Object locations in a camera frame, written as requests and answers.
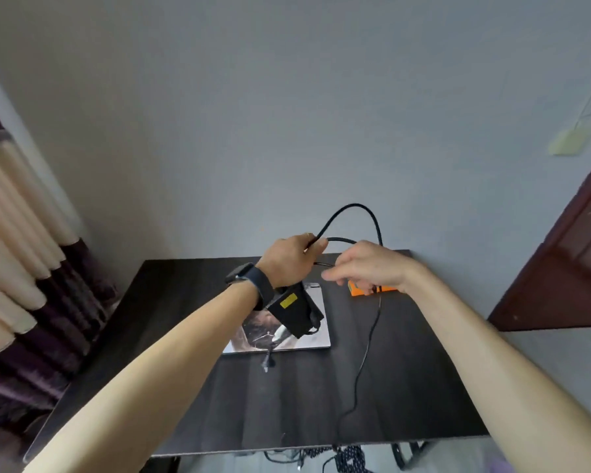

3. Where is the brown wooden door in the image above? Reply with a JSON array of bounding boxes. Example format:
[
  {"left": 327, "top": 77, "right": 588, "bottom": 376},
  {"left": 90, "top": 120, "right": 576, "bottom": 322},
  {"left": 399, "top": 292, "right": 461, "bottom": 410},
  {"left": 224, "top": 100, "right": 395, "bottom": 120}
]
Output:
[{"left": 487, "top": 142, "right": 591, "bottom": 332}]

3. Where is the person's right forearm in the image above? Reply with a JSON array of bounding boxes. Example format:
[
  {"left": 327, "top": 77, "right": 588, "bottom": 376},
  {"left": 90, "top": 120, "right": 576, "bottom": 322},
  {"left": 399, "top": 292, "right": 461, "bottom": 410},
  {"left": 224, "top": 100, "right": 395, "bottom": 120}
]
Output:
[{"left": 399, "top": 263, "right": 591, "bottom": 473}]

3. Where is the black white braided cable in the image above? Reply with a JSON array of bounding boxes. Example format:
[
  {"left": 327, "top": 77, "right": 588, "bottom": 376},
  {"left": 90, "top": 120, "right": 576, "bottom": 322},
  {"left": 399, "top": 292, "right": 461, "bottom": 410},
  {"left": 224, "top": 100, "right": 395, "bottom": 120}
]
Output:
[{"left": 322, "top": 445, "right": 375, "bottom": 473}]

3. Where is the black power cord white tag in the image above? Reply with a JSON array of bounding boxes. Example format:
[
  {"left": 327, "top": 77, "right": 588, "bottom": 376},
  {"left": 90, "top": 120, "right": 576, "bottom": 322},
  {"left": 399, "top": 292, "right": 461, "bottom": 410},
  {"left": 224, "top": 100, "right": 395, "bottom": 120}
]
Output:
[{"left": 259, "top": 312, "right": 326, "bottom": 374}]

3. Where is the black smartwatch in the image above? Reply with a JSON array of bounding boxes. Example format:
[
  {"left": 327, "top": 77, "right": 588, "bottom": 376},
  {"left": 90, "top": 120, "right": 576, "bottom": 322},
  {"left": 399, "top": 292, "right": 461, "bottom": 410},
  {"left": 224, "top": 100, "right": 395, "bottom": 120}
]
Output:
[{"left": 225, "top": 262, "right": 276, "bottom": 311}]

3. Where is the dark wooden desk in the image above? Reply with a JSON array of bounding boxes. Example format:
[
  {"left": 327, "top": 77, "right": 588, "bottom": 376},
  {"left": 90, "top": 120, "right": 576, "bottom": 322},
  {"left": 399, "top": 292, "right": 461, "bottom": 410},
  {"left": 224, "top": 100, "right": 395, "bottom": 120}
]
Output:
[{"left": 23, "top": 249, "right": 491, "bottom": 464}]

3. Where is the laptop with printed lid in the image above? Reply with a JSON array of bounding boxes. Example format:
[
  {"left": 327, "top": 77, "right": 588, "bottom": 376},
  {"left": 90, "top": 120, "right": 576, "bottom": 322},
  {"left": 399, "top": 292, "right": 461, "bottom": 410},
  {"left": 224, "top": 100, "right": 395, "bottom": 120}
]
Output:
[{"left": 221, "top": 282, "right": 332, "bottom": 356}]

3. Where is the person's left hand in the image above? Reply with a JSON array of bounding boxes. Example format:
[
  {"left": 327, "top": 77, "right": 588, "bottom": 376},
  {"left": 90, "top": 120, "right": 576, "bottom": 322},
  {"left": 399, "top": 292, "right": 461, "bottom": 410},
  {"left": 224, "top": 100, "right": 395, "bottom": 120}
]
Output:
[{"left": 255, "top": 233, "right": 330, "bottom": 290}]

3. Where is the cream and purple curtain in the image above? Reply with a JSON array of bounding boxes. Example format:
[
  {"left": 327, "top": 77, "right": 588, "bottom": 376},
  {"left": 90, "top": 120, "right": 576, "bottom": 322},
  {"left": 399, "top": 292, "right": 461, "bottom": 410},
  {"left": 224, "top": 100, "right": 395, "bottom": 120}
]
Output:
[{"left": 0, "top": 93, "right": 120, "bottom": 439}]

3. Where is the orange power strip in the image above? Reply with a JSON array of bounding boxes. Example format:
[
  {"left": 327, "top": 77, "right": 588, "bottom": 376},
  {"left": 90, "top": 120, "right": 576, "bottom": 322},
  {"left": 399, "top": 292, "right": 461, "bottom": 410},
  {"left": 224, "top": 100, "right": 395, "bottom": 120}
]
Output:
[{"left": 348, "top": 280, "right": 399, "bottom": 297}]

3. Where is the black power adapter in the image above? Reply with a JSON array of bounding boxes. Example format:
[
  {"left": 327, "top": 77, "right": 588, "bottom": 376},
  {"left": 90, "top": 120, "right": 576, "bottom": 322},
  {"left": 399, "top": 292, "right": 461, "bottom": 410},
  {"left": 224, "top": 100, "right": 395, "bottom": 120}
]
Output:
[{"left": 265, "top": 282, "right": 324, "bottom": 340}]

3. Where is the person's right hand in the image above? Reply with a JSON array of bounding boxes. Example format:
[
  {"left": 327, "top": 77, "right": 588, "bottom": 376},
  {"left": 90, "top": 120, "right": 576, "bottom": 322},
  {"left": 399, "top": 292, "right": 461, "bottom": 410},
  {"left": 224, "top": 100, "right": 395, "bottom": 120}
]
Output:
[{"left": 320, "top": 240, "right": 414, "bottom": 296}]

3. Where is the person's left forearm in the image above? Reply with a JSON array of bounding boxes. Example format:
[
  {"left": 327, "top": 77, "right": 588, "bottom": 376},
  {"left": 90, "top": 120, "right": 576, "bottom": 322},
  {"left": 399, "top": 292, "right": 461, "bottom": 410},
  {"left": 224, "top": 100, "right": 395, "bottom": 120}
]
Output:
[{"left": 24, "top": 280, "right": 260, "bottom": 473}]

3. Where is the long black charging cable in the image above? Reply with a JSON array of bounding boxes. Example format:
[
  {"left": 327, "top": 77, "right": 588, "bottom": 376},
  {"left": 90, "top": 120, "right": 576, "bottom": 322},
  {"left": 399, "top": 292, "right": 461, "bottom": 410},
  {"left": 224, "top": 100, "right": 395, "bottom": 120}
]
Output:
[{"left": 304, "top": 203, "right": 385, "bottom": 439}]

